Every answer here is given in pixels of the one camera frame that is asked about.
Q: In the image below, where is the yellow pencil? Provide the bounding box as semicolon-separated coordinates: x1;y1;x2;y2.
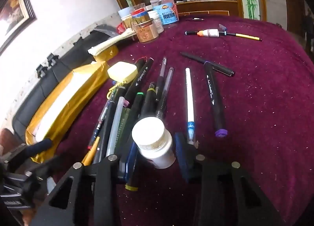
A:
81;137;100;166

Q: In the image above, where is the black marker purple cap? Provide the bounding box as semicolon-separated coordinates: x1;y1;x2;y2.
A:
204;64;228;138

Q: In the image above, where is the patterned blue pencil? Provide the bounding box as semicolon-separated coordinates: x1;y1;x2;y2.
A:
87;92;114;150

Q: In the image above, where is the white pen blue grip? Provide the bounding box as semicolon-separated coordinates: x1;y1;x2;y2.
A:
185;68;196;146

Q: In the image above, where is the slim black pen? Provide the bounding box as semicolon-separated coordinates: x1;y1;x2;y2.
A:
180;52;235;77

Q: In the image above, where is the clear gel pen black grip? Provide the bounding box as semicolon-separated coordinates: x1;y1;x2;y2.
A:
156;57;167;101

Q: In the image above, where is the black marker green band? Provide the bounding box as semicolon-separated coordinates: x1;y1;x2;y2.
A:
117;92;144;156

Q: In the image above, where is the translucent white pen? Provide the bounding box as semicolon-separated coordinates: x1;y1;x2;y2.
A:
105;96;125;157

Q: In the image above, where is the green pen box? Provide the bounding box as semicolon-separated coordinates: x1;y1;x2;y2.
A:
114;108;131;154

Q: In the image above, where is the yellow cardboard box tray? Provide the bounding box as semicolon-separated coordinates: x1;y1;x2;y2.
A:
25;61;109;163

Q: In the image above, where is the maroon velvet tablecloth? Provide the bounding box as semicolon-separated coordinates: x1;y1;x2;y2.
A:
52;14;314;226

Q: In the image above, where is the black leather sofa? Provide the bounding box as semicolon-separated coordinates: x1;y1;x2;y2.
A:
12;31;111;143

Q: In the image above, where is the black marker pink cap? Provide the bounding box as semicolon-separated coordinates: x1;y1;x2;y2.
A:
125;58;154;106

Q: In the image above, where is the pale yellow earbud case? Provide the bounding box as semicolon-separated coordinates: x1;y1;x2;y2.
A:
107;62;138;84

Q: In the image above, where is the stack of papers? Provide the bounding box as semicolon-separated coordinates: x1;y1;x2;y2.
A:
88;28;136;56

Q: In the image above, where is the black marker under case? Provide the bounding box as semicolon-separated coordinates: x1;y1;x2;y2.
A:
123;57;147;85

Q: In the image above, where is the black yellow pen on glue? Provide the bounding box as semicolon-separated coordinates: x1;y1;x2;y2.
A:
185;31;262;41

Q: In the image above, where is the white glue bottle orange cap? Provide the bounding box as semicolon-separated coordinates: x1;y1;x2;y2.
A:
197;28;220;38

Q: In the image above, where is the framed horse painting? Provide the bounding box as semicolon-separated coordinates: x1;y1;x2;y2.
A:
1;0;36;54

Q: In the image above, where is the small blue clear cap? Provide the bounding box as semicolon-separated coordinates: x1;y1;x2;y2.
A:
219;24;227;32

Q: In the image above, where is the red plastic basket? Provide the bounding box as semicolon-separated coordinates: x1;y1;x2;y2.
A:
117;22;126;34

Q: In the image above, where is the amber plastic jar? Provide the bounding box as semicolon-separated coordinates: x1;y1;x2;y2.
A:
132;19;159;43

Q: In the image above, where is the white lid jar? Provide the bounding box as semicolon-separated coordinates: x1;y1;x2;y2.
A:
118;6;134;29

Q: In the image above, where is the small white bottle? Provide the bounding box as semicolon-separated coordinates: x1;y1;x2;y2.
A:
148;10;164;34

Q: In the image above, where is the blue label clear jar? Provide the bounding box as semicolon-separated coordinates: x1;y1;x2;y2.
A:
150;0;179;26

